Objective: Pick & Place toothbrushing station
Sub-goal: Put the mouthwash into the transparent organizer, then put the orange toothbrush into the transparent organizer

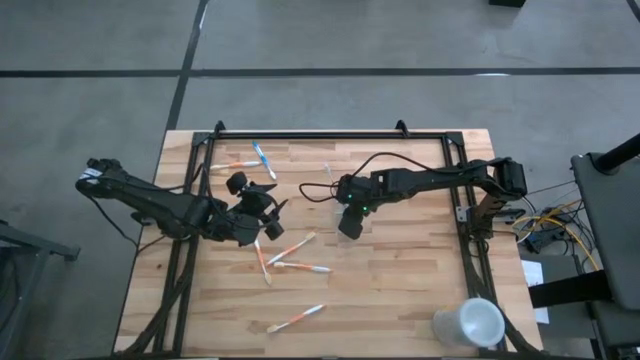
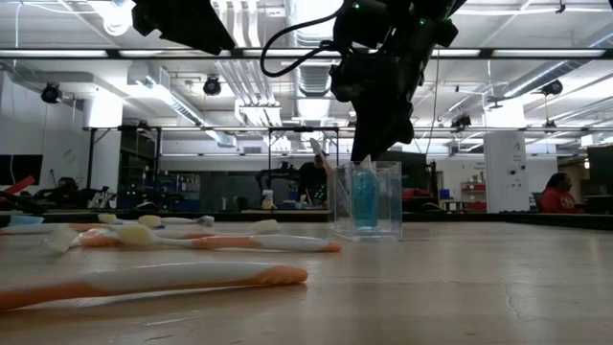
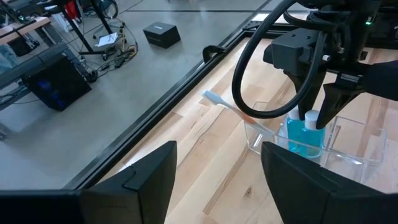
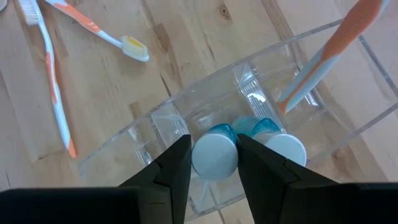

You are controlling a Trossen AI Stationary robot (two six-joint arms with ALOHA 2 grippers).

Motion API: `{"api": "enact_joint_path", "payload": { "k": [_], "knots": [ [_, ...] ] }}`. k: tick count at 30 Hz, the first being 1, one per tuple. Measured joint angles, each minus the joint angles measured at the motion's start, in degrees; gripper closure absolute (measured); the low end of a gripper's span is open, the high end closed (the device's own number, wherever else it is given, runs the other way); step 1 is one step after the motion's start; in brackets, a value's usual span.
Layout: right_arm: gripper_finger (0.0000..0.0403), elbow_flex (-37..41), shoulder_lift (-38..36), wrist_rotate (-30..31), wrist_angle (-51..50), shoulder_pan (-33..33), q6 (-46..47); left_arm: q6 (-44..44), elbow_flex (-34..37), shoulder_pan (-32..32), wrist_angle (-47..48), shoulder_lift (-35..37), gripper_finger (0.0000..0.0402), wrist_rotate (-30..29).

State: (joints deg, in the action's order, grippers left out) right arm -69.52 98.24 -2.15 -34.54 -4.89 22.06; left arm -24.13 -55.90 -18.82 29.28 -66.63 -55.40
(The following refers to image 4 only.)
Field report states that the orange and white toothbrush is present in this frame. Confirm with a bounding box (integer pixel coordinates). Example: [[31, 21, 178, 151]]
[[276, 0, 389, 115], [17, 0, 78, 159], [43, 0, 150, 62]]

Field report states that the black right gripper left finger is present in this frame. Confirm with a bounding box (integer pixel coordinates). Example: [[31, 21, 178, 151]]
[[0, 134, 193, 224]]

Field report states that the small blue mouthwash bottle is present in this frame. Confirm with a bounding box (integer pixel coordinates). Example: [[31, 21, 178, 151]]
[[250, 117, 308, 167], [191, 123, 239, 182]]

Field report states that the clear acrylic organizer holder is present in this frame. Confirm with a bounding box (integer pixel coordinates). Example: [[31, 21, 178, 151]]
[[77, 18, 398, 222]]

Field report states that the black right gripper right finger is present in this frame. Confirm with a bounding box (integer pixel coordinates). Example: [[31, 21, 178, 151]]
[[236, 133, 398, 224]]

